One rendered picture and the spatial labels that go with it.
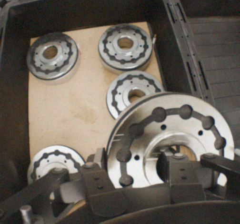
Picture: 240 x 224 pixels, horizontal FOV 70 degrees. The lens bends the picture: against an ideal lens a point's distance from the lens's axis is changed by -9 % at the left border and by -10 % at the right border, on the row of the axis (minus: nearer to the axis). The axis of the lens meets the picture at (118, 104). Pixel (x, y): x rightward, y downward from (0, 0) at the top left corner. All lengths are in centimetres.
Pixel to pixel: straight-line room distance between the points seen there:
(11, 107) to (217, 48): 42
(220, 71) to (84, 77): 28
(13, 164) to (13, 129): 5
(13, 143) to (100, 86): 18
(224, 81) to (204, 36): 11
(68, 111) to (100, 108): 6
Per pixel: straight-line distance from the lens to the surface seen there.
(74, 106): 36
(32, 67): 38
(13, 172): 32
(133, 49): 35
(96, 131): 34
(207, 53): 44
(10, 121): 32
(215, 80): 41
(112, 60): 35
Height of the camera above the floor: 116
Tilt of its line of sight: 74 degrees down
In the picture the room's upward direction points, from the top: 1 degrees counter-clockwise
